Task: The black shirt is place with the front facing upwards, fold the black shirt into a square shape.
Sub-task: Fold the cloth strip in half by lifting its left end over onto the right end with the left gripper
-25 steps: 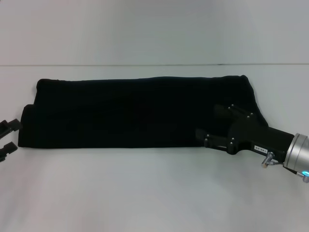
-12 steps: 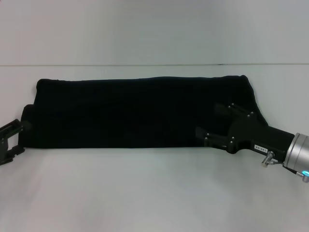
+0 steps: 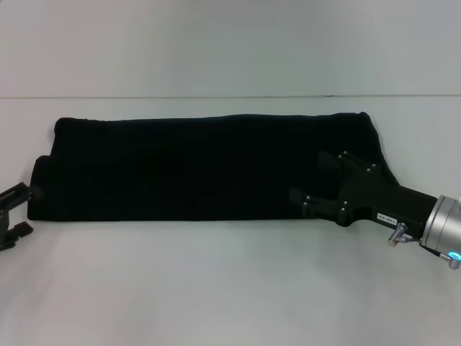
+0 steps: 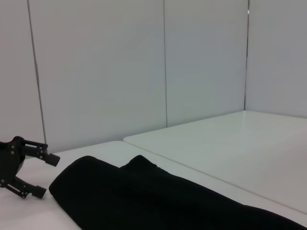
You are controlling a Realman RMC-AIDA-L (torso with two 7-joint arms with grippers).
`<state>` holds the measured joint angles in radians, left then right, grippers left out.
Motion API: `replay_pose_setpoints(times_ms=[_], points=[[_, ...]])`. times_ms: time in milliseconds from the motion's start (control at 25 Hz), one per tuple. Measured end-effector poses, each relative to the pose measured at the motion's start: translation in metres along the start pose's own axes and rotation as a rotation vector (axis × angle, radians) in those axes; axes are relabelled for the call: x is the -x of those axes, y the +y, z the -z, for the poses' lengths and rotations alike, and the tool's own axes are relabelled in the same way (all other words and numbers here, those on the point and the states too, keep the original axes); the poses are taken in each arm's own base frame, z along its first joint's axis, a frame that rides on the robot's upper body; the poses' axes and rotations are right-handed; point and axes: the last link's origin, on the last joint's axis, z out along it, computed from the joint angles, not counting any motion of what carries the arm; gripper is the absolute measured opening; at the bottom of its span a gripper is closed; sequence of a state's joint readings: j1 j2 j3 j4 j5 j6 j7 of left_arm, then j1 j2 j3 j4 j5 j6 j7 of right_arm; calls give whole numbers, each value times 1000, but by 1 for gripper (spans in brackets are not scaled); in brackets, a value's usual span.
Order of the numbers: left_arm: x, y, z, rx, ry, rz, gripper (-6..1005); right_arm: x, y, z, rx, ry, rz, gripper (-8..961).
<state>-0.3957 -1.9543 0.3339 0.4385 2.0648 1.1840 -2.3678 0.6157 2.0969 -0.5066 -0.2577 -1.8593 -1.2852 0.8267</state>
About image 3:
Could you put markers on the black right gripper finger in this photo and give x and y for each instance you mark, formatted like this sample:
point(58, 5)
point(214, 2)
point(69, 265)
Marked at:
point(317, 203)
point(338, 162)

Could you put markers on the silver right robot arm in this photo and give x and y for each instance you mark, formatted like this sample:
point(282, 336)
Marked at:
point(444, 227)

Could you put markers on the black shirt with FREE print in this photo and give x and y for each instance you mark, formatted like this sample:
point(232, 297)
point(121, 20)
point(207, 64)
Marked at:
point(201, 166)

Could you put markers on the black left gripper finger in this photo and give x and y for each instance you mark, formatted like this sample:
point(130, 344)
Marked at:
point(21, 192)
point(19, 230)

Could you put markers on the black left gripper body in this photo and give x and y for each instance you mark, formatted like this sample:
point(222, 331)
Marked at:
point(7, 220)

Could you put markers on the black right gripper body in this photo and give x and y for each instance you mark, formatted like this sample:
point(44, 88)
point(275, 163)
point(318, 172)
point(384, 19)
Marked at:
point(381, 203)

